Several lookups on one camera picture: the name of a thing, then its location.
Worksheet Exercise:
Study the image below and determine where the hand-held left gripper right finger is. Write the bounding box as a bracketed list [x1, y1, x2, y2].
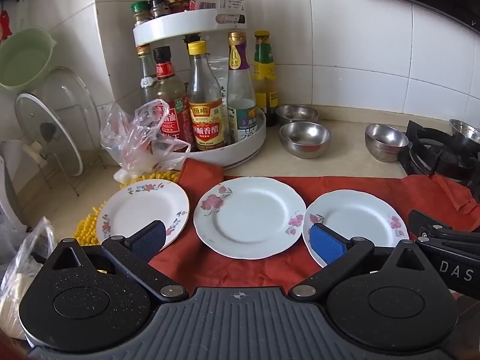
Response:
[289, 223, 428, 301]

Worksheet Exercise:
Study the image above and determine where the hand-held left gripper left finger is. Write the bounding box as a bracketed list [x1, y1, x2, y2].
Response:
[50, 220, 189, 302]

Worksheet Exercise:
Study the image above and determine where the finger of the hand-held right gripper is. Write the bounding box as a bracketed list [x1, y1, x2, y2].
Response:
[408, 209, 480, 244]

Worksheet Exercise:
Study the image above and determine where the small floral white plate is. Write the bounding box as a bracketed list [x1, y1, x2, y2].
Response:
[303, 190, 410, 269]
[95, 180, 190, 250]

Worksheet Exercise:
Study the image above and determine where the large floral white plate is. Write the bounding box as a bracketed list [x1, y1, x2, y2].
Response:
[193, 176, 307, 259]

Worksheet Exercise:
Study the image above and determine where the stainless steel bowl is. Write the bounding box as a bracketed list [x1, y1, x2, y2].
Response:
[365, 124, 409, 163]
[449, 119, 480, 151]
[275, 104, 320, 125]
[278, 121, 331, 159]

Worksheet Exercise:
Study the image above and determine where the red cloth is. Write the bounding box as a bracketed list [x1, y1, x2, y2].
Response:
[148, 157, 480, 289]

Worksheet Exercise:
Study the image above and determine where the black gas stove grate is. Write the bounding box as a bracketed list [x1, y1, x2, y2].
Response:
[397, 120, 480, 189]

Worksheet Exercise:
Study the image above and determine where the clear crumpled plastic bag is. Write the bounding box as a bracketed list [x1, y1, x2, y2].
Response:
[99, 99, 192, 176]

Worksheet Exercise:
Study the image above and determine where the clear plastic bag with contents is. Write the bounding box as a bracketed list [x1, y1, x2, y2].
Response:
[0, 216, 59, 341]

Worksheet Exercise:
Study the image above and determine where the red label sauce bottle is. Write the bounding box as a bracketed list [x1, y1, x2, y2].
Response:
[152, 46, 194, 151]

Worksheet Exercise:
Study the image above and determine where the yellow cap vinegar bottle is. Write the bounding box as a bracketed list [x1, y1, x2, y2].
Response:
[186, 40, 228, 151]

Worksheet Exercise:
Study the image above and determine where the small glass pot lid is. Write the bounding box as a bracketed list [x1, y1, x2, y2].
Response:
[15, 93, 84, 176]

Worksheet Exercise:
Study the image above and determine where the white plastic appliance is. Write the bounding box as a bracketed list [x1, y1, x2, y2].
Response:
[0, 140, 30, 233]

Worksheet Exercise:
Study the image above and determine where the clear glass bottle red neck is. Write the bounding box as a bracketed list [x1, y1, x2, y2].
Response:
[137, 44, 159, 106]

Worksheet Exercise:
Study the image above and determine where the large glass pot lid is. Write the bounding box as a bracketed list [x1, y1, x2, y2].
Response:
[41, 66, 113, 158]

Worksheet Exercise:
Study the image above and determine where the gold cap purple label bottle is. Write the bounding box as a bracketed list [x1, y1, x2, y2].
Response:
[226, 32, 259, 145]

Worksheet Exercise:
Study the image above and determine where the yellow label oil bottle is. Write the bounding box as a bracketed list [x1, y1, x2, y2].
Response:
[253, 31, 280, 127]

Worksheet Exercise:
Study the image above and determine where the translucent plastic packet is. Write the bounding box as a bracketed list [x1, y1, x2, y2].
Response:
[207, 55, 229, 110]

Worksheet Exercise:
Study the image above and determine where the white two-tier turntable rack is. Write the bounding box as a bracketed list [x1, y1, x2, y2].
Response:
[132, 7, 267, 168]

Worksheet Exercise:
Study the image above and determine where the green plastic basin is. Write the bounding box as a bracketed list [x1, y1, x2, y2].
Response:
[0, 27, 57, 95]

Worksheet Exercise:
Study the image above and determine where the green cap spice jar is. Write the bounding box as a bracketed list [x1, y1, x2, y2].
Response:
[130, 1, 153, 28]

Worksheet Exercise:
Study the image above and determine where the dark cap spice jar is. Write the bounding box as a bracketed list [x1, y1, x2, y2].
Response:
[149, 0, 170, 19]

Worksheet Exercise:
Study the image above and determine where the red hanging ornament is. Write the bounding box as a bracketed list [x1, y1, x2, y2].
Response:
[0, 9, 13, 42]

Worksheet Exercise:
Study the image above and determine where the wire lid rack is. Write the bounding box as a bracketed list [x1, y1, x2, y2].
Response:
[37, 105, 108, 197]

